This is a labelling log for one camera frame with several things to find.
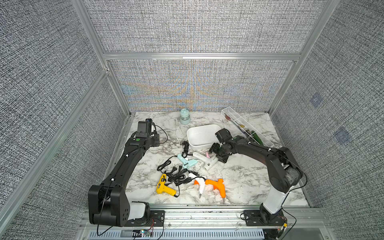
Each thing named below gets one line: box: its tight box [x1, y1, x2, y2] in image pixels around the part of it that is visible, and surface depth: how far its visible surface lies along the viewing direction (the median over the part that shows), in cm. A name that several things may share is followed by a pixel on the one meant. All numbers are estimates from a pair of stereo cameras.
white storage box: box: [187, 124, 222, 150], surface depth 106 cm
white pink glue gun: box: [192, 151, 219, 171], surface depth 92 cm
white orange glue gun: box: [188, 173, 206, 199], surface depth 85 cm
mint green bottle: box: [180, 108, 191, 125], surface depth 112 cm
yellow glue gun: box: [156, 173, 177, 196], surface depth 83 cm
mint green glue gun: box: [177, 153, 199, 169], surface depth 94 cm
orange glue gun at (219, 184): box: [205, 178, 226, 198], surface depth 85 cm
